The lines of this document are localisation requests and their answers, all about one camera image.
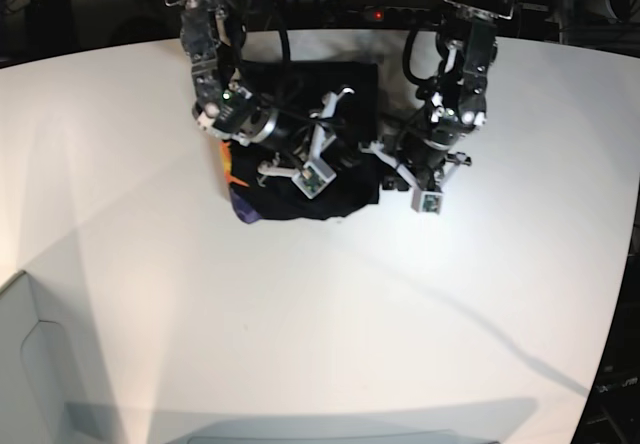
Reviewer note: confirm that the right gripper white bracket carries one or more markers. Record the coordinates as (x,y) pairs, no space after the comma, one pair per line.
(312,174)

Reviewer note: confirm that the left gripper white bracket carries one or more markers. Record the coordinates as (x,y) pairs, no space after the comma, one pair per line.
(427,182)

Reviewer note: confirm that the black T-shirt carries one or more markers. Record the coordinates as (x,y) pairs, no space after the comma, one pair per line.
(358,175)

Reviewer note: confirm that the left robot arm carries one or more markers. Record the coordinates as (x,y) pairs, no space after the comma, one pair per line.
(419,146)

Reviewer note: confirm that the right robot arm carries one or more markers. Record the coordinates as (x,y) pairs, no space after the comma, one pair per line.
(225,74)

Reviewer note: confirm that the black power strip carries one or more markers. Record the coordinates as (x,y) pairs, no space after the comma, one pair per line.
(391,18)

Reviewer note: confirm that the grey-white bin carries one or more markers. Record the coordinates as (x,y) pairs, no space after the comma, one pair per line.
(55,386)

